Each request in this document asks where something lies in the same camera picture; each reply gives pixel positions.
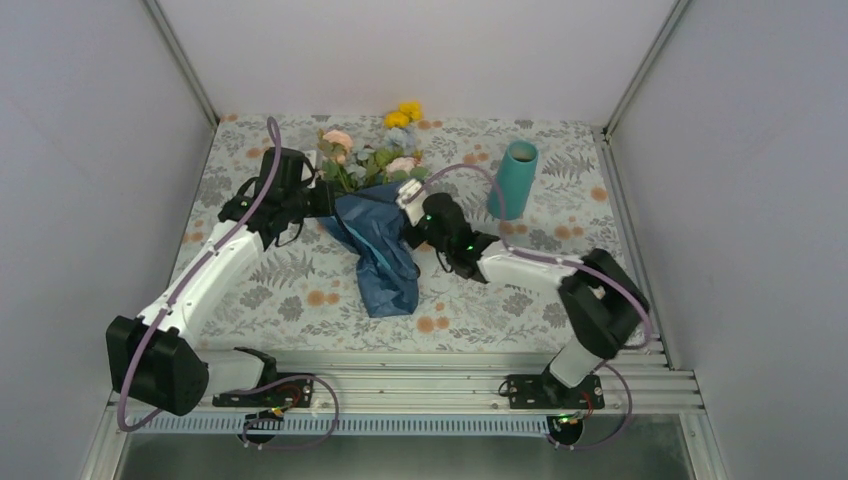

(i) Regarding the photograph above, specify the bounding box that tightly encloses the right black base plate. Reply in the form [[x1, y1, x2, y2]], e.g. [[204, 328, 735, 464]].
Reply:
[[498, 374, 605, 410]]

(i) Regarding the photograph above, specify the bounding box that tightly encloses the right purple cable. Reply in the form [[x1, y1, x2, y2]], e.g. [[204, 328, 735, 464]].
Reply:
[[405, 162, 657, 453]]

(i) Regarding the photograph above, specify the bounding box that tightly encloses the aluminium corner post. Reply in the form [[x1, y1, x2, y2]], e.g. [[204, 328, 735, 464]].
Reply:
[[141, 0, 220, 129], [602, 0, 691, 142]]

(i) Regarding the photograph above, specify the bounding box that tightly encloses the artificial flower bouquet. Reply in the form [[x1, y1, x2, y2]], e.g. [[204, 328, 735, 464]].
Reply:
[[317, 101, 429, 193]]

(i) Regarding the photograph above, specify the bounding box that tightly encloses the teal cylindrical vase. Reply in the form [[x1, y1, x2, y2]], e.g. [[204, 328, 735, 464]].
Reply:
[[487, 140, 539, 221]]

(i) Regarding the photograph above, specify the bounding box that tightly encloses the blue wrapping paper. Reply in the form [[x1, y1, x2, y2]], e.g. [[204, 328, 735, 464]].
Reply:
[[318, 183, 419, 318]]

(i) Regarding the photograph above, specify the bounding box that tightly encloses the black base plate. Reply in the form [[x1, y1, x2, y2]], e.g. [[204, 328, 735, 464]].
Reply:
[[212, 372, 315, 409], [498, 374, 605, 410]]

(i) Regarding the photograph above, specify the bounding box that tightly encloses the floral patterned table mat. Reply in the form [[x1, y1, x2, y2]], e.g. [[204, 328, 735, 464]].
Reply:
[[199, 119, 623, 353]]

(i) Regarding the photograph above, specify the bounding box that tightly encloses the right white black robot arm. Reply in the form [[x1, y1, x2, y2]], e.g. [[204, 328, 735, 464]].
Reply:
[[396, 180, 650, 407]]

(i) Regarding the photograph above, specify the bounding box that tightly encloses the slotted grey cable duct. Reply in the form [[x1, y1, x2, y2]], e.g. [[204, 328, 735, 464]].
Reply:
[[139, 412, 549, 437]]

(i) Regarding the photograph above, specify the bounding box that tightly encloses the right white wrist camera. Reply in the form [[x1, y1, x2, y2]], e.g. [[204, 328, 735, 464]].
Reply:
[[395, 178, 427, 227]]

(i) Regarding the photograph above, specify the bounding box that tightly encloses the aluminium rail frame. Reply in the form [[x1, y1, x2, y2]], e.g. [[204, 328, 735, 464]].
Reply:
[[83, 349, 727, 479]]

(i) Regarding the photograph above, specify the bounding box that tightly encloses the left aluminium corner post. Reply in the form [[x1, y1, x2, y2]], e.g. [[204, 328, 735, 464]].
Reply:
[[141, 0, 220, 129]]

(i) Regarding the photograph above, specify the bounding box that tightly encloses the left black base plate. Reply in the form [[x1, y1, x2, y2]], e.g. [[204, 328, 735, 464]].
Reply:
[[212, 372, 315, 409]]

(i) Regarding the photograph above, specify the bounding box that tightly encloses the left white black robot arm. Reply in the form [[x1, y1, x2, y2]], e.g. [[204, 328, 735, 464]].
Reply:
[[105, 148, 334, 416]]

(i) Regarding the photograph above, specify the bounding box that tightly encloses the right aluminium corner post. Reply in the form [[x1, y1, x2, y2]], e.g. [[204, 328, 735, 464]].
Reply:
[[602, 0, 691, 142]]

